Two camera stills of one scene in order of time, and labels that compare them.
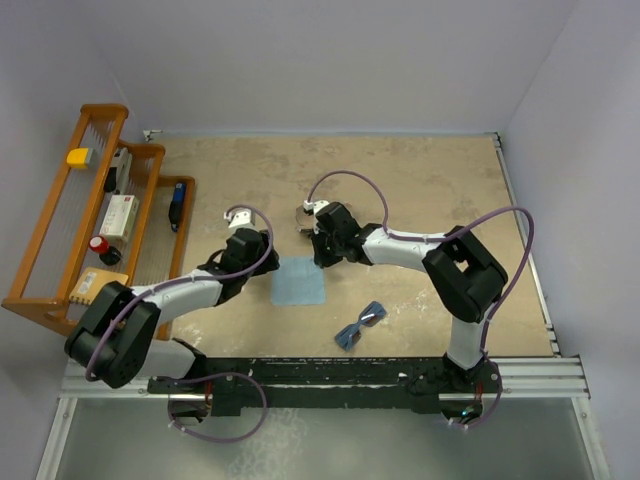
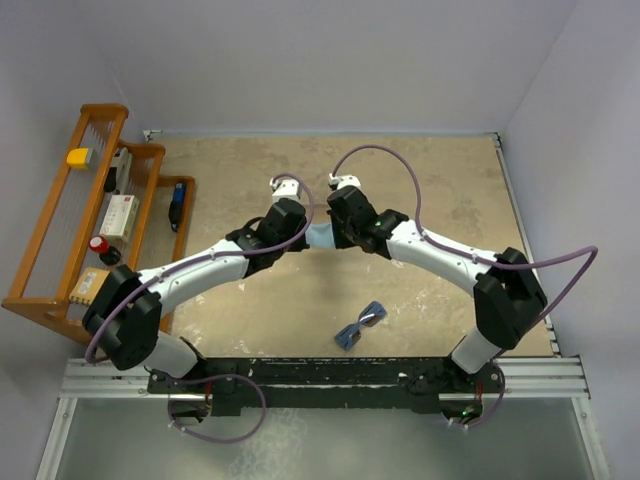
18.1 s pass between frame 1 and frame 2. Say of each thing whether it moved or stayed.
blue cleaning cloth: moved
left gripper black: moved
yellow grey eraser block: stayed
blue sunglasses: stayed
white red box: stayed
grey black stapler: stayed
